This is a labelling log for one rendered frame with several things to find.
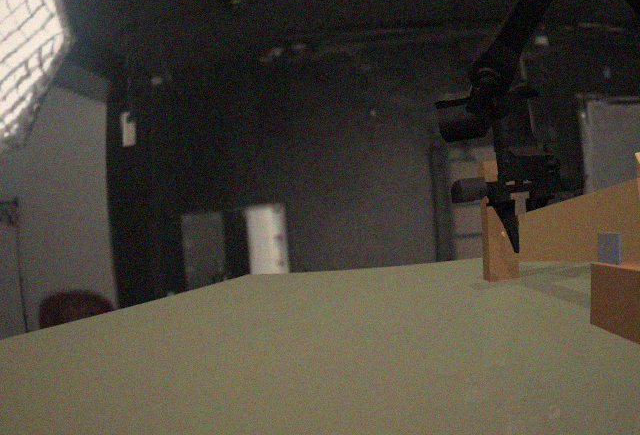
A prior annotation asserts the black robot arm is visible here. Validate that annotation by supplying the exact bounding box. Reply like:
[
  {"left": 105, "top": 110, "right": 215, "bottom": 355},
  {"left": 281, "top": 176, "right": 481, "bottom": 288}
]
[{"left": 435, "top": 0, "right": 561, "bottom": 182}]

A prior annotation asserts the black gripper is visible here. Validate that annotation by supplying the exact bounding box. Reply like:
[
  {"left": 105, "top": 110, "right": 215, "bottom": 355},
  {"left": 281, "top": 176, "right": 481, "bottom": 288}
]
[{"left": 451, "top": 129, "right": 584, "bottom": 253}]

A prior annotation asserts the long brown wooden rail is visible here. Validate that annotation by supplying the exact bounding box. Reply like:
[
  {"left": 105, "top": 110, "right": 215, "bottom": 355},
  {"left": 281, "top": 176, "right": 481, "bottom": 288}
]
[{"left": 504, "top": 177, "right": 640, "bottom": 262}]

